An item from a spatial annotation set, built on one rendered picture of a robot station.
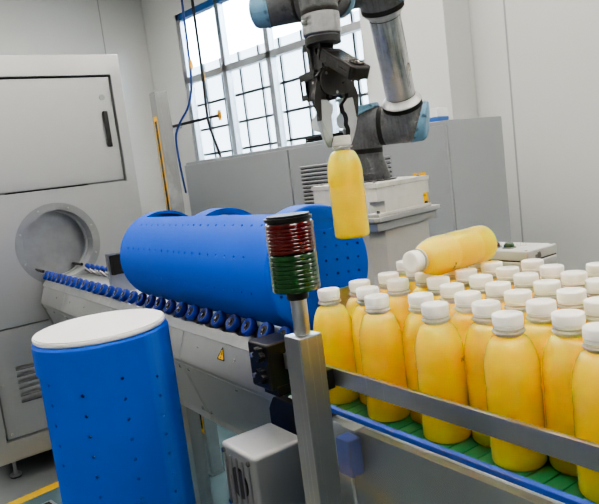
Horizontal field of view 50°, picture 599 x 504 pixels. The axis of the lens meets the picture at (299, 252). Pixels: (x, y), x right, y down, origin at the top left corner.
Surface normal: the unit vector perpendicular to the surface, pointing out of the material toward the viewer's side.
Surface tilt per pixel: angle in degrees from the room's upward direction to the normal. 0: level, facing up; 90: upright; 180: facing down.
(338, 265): 90
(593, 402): 90
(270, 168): 90
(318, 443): 90
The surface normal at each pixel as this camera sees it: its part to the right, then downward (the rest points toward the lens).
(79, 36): 0.69, 0.01
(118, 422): 0.34, 0.08
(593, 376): -0.66, -0.10
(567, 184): -0.72, 0.18
